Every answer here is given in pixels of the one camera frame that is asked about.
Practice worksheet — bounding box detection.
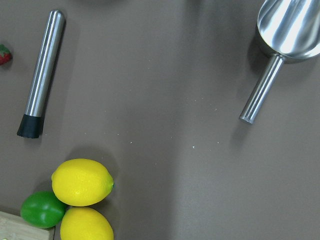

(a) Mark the yellow lemon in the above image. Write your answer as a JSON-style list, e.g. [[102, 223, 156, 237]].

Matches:
[[60, 207, 114, 240], [51, 158, 114, 207]]

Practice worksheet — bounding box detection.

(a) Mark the yellow lemon lower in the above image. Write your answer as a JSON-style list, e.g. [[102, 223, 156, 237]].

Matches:
[[60, 207, 114, 240]]

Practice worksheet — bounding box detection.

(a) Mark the yellow lemon upper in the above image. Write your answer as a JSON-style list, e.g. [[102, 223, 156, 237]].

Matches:
[[51, 158, 114, 207]]

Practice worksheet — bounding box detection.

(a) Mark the steel muddler black tip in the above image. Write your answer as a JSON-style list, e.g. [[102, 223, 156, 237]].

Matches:
[[16, 9, 66, 139]]

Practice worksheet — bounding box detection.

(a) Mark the steel ice scoop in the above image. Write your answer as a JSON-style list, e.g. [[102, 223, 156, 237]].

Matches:
[[239, 0, 320, 124]]

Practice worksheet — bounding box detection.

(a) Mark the bamboo cutting board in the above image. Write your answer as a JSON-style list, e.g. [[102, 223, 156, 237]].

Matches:
[[0, 211, 55, 240]]

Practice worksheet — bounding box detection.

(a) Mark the red strawberry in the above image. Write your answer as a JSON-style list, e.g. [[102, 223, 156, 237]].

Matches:
[[0, 44, 12, 65]]

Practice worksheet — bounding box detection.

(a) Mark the green lime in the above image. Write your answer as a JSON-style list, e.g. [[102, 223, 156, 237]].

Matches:
[[20, 191, 67, 229]]

